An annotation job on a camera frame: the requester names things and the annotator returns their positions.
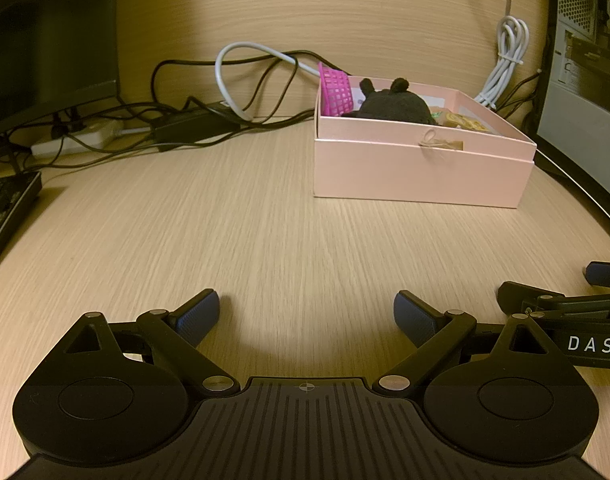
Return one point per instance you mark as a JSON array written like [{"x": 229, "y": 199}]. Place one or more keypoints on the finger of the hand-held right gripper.
[
  {"x": 530, "y": 299},
  {"x": 607, "y": 275}
]

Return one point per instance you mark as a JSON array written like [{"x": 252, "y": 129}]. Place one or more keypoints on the twine bow with paper tag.
[{"x": 447, "y": 145}]

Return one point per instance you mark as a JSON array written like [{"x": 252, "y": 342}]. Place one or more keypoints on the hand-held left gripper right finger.
[{"x": 415, "y": 317}]

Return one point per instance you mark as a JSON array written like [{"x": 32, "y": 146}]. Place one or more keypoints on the black monitor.
[{"x": 45, "y": 40}]

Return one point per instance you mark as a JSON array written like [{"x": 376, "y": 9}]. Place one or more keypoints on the round bread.
[{"x": 467, "y": 122}]

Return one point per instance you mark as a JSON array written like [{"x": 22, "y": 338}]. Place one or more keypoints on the black power adapter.
[{"x": 195, "y": 122}]

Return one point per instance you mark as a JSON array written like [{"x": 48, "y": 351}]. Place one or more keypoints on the pink cardboard box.
[{"x": 415, "y": 175}]

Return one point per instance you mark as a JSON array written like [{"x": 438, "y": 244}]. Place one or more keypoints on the black plush toy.
[{"x": 395, "y": 107}]

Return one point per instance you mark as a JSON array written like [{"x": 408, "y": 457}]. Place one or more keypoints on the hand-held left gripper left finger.
[{"x": 200, "y": 315}]

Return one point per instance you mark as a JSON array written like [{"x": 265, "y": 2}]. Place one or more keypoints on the pink plastic toy basket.
[{"x": 335, "y": 92}]

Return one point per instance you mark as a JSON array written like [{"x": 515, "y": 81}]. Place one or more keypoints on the black keyboard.
[{"x": 7, "y": 210}]

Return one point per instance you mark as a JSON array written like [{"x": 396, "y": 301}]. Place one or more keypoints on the white power strip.
[{"x": 80, "y": 137}]

